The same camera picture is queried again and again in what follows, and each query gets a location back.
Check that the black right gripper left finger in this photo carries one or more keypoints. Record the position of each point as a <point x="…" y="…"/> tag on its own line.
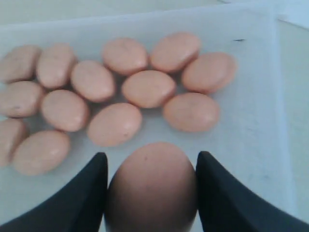
<point x="77" y="207"/>

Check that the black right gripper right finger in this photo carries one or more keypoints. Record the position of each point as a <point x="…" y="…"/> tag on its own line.
<point x="226" y="205"/>

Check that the clear plastic bin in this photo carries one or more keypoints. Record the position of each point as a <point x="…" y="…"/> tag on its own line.
<point x="250" y="140"/>

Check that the brown egg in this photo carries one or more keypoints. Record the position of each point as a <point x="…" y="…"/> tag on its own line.
<point x="12" y="132"/>
<point x="41" y="152"/>
<point x="19" y="64"/>
<point x="124" y="56"/>
<point x="65" y="110"/>
<point x="148" y="89"/>
<point x="175" y="51"/>
<point x="115" y="124"/>
<point x="153" y="190"/>
<point x="209" y="73"/>
<point x="191" y="112"/>
<point x="54" y="65"/>
<point x="92" y="81"/>

